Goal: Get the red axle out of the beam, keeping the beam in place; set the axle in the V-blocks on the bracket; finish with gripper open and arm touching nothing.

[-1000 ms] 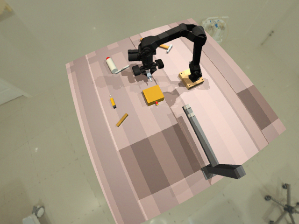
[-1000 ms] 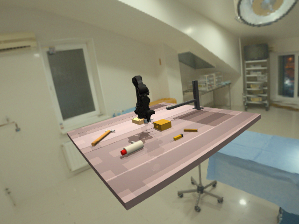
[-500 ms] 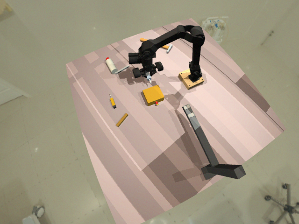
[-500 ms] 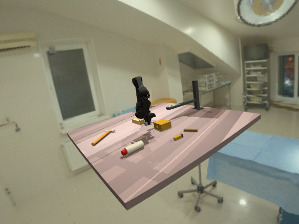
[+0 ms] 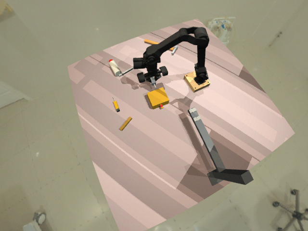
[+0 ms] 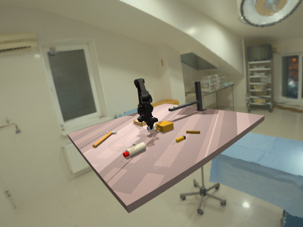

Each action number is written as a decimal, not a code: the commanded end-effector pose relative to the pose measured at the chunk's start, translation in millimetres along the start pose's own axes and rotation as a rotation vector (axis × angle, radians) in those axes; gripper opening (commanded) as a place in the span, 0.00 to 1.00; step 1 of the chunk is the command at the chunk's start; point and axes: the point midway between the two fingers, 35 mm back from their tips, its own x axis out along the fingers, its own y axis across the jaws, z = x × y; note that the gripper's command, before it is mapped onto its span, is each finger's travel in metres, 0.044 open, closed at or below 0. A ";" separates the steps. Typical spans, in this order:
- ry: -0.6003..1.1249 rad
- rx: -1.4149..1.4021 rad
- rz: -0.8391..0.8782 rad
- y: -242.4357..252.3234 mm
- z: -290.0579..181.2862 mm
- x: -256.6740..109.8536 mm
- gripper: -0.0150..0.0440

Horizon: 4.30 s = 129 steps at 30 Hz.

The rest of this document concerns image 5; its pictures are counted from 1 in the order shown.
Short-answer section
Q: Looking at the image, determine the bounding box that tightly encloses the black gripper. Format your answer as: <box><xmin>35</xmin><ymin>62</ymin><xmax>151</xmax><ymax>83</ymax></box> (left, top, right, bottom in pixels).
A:
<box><xmin>137</xmin><ymin>66</ymin><xmax>168</xmax><ymax>83</ymax></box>

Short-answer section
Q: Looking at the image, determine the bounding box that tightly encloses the cream cylinder with red cap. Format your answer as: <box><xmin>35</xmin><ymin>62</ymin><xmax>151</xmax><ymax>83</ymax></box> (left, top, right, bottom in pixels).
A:
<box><xmin>109</xmin><ymin>59</ymin><xmax>121</xmax><ymax>76</ymax></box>

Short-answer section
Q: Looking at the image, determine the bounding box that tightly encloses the brown rectangular bar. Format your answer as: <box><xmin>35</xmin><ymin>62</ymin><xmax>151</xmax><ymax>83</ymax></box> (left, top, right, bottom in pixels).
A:
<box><xmin>120</xmin><ymin>117</ymin><xmax>132</xmax><ymax>131</ymax></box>

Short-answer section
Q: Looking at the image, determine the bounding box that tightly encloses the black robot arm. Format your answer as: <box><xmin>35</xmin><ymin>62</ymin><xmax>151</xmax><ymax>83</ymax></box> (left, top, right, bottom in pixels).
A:
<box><xmin>133</xmin><ymin>26</ymin><xmax>209</xmax><ymax>85</ymax></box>

